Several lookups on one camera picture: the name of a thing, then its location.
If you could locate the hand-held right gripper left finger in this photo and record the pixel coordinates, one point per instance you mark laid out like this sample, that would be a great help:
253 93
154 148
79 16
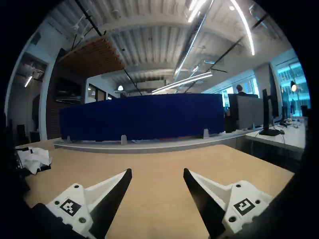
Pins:
99 193

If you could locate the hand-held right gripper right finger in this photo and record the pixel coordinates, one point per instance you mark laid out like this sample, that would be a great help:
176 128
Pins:
214 189

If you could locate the heap of white towels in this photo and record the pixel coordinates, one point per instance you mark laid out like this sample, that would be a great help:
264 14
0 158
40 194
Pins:
36 158

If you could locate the grey desk partition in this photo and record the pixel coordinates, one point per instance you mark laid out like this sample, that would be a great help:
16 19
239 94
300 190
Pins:
245 112

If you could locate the white neighbouring desk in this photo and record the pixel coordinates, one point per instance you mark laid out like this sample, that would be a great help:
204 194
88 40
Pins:
281 138

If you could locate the blue desk screen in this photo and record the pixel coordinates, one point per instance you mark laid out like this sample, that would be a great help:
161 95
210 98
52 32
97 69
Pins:
142 117

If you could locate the black computer monitor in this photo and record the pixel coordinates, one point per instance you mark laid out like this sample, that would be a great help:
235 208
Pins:
270 104

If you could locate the black desk lamp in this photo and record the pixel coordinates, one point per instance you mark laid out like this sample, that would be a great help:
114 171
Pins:
293 86

